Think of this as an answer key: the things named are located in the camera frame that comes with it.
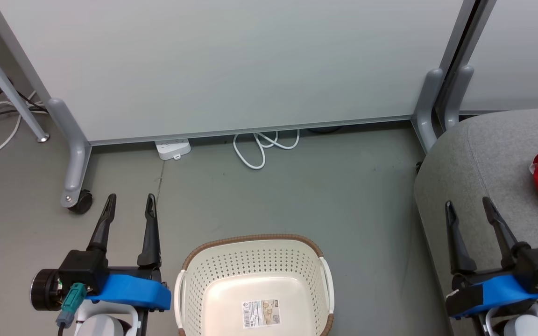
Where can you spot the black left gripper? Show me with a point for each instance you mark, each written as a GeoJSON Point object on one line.
{"type": "Point", "coordinates": [80, 266]}

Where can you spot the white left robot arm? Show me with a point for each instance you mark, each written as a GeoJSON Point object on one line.
{"type": "Point", "coordinates": [103, 324]}

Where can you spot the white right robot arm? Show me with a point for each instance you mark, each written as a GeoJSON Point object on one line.
{"type": "Point", "coordinates": [521, 325]}

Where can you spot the cream perforated laundry basket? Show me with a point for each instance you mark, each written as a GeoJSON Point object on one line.
{"type": "Point", "coordinates": [255, 266]}

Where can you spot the black caster wheel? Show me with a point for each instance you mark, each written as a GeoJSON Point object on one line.
{"type": "Point", "coordinates": [82, 202]}

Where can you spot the grey fabric sofa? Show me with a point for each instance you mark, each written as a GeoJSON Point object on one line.
{"type": "Point", "coordinates": [493, 154]}

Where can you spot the white power strip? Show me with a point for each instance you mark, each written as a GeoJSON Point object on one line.
{"type": "Point", "coordinates": [173, 148]}

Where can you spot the paper label sticker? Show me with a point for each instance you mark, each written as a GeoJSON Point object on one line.
{"type": "Point", "coordinates": [261, 313]}

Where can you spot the grey metal table leg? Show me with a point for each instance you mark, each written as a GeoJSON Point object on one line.
{"type": "Point", "coordinates": [3, 81]}

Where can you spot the wide white partition panel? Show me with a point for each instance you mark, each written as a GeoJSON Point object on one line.
{"type": "Point", "coordinates": [231, 60]}

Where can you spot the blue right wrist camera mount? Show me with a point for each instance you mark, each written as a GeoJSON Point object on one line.
{"type": "Point", "coordinates": [502, 291]}

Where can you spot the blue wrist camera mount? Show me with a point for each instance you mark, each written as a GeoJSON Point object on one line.
{"type": "Point", "coordinates": [502, 291]}
{"type": "Point", "coordinates": [133, 289]}

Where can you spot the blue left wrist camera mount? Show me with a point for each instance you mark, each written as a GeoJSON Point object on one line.
{"type": "Point", "coordinates": [133, 289]}

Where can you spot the grey partition frame post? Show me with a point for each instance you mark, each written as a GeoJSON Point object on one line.
{"type": "Point", "coordinates": [521, 56]}

